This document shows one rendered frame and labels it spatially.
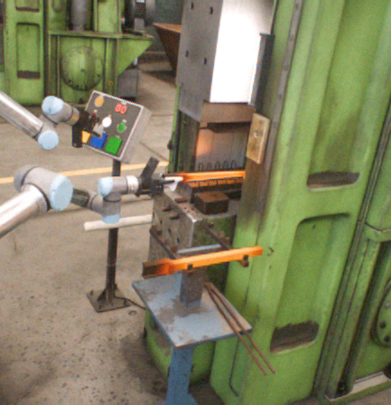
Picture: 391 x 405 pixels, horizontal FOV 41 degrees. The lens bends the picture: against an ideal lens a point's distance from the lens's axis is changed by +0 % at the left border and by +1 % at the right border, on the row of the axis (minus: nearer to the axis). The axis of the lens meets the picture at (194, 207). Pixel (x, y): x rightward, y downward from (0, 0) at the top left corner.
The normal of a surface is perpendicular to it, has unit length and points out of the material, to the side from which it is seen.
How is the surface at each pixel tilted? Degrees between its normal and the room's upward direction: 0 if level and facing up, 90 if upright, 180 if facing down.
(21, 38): 90
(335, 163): 89
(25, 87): 90
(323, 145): 89
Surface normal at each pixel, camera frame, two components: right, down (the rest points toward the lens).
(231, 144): 0.47, 0.42
